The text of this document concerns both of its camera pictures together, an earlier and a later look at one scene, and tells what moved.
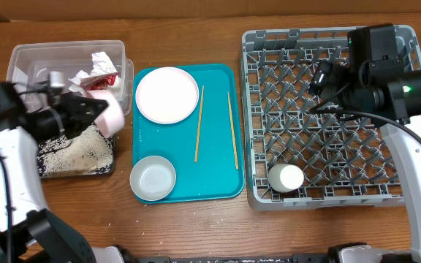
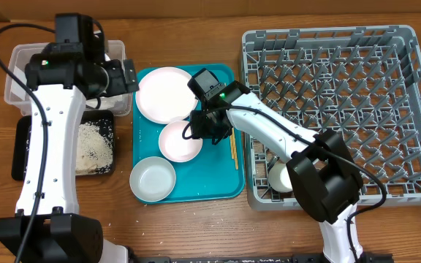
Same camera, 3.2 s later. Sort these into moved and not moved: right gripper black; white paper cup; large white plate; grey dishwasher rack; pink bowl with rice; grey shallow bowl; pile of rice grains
Moved: pink bowl with rice; right gripper black
Not moved: pile of rice grains; grey dishwasher rack; large white plate; white paper cup; grey shallow bowl
